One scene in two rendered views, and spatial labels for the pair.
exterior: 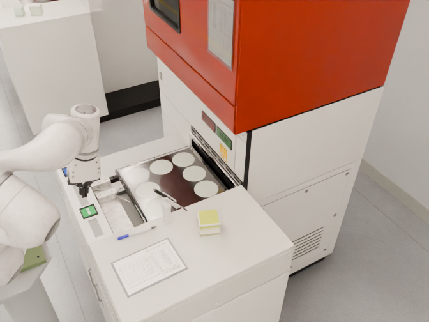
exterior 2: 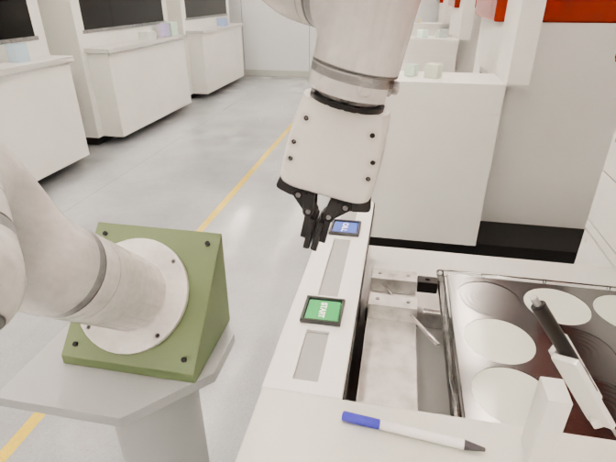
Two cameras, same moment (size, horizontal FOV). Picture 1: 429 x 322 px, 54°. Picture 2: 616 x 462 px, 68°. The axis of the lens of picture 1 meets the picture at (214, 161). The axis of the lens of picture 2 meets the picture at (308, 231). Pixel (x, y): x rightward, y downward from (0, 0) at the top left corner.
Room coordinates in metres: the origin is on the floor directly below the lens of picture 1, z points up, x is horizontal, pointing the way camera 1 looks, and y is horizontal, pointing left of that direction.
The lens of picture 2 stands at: (0.65, 0.14, 1.36)
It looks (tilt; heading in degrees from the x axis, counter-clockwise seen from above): 27 degrees down; 41
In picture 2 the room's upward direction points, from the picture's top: straight up
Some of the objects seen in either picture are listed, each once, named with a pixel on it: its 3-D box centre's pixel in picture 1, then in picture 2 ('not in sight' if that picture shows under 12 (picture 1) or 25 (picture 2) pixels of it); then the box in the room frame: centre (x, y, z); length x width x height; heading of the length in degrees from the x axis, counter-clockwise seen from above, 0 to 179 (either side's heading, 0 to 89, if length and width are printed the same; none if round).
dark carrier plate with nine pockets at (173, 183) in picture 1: (171, 182); (577, 351); (1.29, 0.18, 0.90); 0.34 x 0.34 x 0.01; 30
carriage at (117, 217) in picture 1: (113, 212); (389, 352); (1.14, 0.40, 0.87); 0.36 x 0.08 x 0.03; 30
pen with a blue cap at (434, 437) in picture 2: (137, 232); (411, 432); (0.95, 0.27, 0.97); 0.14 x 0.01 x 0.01; 114
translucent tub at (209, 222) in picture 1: (208, 223); not in sight; (0.98, 0.02, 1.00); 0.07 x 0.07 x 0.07; 10
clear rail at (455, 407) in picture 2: (131, 197); (446, 335); (1.20, 0.34, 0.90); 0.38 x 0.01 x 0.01; 30
